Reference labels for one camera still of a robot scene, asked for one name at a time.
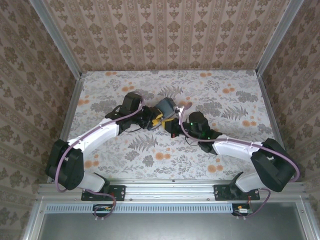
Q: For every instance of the blue starry night tin box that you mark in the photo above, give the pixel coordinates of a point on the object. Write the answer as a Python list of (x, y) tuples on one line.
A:
[(167, 107)]

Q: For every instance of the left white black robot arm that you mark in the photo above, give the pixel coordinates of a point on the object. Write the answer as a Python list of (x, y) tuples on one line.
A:
[(100, 135)]

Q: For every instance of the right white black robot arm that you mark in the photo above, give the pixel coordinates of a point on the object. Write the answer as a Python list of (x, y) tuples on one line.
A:
[(237, 150)]

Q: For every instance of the floral patterned table cover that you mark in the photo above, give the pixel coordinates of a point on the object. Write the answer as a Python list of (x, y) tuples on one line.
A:
[(125, 82)]

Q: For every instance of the grey metal shelf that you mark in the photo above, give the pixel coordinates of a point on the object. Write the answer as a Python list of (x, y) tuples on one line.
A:
[(170, 227)]

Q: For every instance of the small circuit board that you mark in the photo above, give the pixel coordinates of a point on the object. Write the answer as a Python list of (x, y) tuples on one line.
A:
[(102, 209), (243, 211)]

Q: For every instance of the wide aluminium frame rail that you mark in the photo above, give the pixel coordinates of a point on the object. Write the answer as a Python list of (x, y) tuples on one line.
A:
[(170, 190)]

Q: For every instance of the aluminium side rail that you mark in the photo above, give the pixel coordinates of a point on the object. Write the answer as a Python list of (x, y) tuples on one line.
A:
[(70, 112), (271, 112)]

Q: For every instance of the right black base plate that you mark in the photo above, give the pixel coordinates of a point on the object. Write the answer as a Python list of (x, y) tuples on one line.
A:
[(221, 193)]

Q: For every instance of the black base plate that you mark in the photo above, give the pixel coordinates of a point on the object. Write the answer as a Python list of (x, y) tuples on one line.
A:
[(221, 193), (120, 193)]

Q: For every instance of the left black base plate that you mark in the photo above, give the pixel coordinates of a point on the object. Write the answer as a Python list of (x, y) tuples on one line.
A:
[(120, 193)]

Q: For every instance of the aluminium frame post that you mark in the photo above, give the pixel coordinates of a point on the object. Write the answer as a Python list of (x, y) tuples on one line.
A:
[(277, 37), (57, 40)]

